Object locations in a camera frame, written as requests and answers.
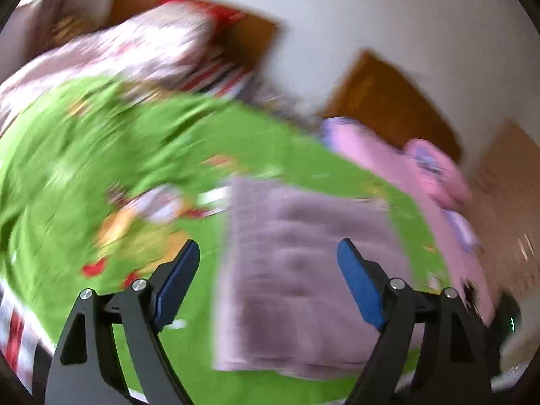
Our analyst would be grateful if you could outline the lilac knit pants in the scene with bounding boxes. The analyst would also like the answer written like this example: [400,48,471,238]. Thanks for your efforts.
[213,176,412,380]

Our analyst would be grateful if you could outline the pink pillow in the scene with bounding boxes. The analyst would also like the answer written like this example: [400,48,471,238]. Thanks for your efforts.
[405,139,471,210]

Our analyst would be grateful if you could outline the green cartoon bed sheet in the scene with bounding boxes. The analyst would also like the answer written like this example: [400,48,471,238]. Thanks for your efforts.
[1,77,451,404]

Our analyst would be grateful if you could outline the red patterned pillow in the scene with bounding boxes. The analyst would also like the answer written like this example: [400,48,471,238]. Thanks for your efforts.
[160,0,254,99]

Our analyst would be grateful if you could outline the wooden headboard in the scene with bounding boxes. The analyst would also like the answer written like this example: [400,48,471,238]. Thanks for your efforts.
[103,0,280,70]

